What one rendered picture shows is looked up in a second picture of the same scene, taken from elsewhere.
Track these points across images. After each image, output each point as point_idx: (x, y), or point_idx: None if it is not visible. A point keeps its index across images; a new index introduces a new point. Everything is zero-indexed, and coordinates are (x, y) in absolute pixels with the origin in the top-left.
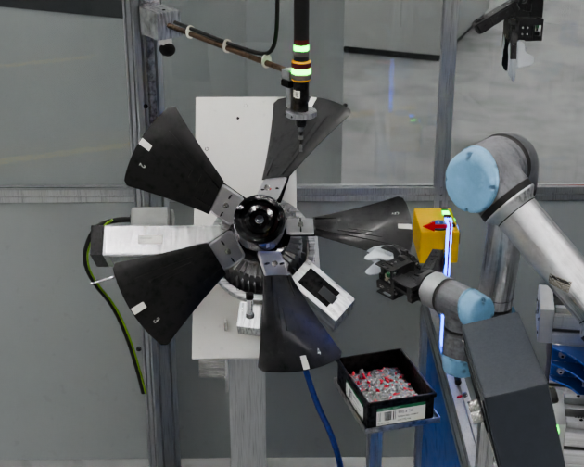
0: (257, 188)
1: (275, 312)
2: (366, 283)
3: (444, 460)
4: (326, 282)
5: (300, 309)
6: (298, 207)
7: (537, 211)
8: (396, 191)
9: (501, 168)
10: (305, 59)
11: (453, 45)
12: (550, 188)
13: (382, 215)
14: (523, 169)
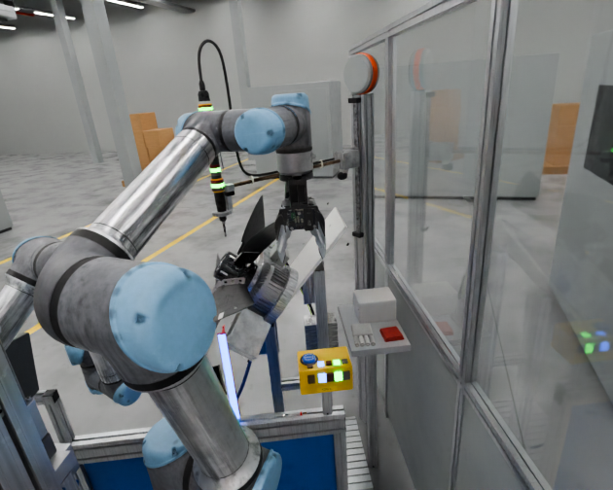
0: (303, 266)
1: None
2: (431, 405)
3: None
4: (234, 324)
5: None
6: (414, 319)
7: None
8: (443, 353)
9: (18, 253)
10: (211, 177)
11: (476, 248)
12: (524, 475)
13: (234, 303)
14: (29, 267)
